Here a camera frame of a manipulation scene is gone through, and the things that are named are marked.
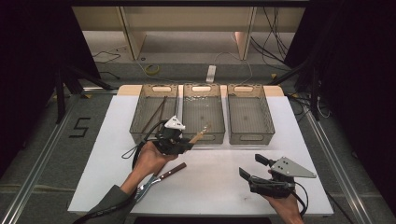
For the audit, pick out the yellow tape roll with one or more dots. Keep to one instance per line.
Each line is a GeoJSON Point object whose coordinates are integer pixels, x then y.
{"type": "Point", "coordinates": [147, 72]}

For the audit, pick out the black metal stand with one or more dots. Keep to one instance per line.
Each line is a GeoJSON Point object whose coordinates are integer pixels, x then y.
{"type": "Point", "coordinates": [60, 93]}
{"type": "Point", "coordinates": [315, 93]}

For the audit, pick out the person's right hand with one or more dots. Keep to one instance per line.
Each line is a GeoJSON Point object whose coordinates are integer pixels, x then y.
{"type": "Point", "coordinates": [285, 205]}

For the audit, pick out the black curtain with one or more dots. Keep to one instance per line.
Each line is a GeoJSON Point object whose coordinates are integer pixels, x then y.
{"type": "Point", "coordinates": [31, 46]}
{"type": "Point", "coordinates": [358, 62]}

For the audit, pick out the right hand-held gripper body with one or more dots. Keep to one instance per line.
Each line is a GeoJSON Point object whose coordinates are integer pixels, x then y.
{"type": "Point", "coordinates": [271, 186]}

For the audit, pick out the white power strip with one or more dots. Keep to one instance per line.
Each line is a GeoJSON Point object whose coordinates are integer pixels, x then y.
{"type": "Point", "coordinates": [211, 74]}

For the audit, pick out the person's left hand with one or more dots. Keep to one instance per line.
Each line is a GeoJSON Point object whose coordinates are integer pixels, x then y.
{"type": "Point", "coordinates": [152, 160]}

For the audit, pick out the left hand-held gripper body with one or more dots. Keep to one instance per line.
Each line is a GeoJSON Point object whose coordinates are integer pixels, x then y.
{"type": "Point", "coordinates": [169, 141]}

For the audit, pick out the translucent grey plastic bin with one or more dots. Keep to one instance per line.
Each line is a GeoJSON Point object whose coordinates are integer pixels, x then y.
{"type": "Point", "coordinates": [149, 109]}
{"type": "Point", "coordinates": [250, 115]}
{"type": "Point", "coordinates": [203, 109]}

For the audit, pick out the white table board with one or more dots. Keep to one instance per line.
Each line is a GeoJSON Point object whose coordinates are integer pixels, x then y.
{"type": "Point", "coordinates": [218, 186]}

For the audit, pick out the aluminium floor rail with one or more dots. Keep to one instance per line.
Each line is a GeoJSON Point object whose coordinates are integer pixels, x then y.
{"type": "Point", "coordinates": [40, 161]}
{"type": "Point", "coordinates": [337, 168]}

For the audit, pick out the beige shelf unit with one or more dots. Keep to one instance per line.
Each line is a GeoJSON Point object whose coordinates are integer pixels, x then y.
{"type": "Point", "coordinates": [186, 18]}

